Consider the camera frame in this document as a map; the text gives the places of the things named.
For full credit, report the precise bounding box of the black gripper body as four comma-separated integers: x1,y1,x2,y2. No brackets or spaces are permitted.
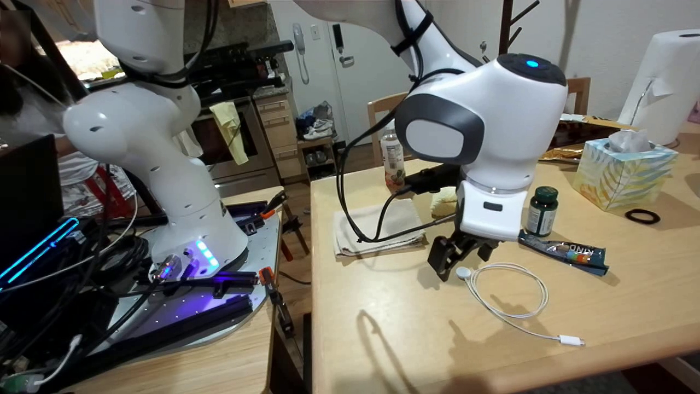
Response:
458,180,528,241

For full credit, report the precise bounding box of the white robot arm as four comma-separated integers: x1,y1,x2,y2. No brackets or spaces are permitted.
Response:
64,0,566,277

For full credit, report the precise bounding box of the white folded towel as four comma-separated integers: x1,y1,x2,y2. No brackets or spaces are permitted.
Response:
334,199,425,256

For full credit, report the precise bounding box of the yellow cloth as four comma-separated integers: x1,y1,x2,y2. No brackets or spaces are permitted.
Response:
429,193,458,219

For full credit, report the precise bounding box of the green cap pill bottle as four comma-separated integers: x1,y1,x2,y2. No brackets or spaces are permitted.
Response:
524,185,557,237

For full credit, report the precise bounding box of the plastic tea bottle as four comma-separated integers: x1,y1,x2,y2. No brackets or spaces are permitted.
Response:
381,128,404,193

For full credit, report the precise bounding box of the dark toothpaste tube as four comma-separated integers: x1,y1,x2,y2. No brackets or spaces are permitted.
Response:
519,231,607,275

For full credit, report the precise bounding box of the right wooden chair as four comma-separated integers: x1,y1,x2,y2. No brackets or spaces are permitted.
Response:
368,92,404,167

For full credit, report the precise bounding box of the wooden chair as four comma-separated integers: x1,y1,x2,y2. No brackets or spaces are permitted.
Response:
566,77,590,114
368,92,404,167

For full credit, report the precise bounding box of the tissue box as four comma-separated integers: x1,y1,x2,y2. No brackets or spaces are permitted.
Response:
572,128,677,210

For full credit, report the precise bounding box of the left wooden chair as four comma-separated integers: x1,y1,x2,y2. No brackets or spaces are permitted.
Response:
566,77,590,114

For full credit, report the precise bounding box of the white electric water boiler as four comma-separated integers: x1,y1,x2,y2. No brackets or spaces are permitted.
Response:
618,29,700,145

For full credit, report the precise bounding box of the black laptop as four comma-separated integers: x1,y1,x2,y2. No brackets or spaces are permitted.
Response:
0,136,64,261

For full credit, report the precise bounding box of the person in background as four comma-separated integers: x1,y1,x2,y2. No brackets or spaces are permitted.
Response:
0,7,71,154

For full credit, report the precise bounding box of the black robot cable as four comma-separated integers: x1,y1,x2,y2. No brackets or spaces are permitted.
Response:
333,67,469,245

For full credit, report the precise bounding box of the black ring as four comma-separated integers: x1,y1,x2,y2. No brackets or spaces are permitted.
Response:
623,206,663,228

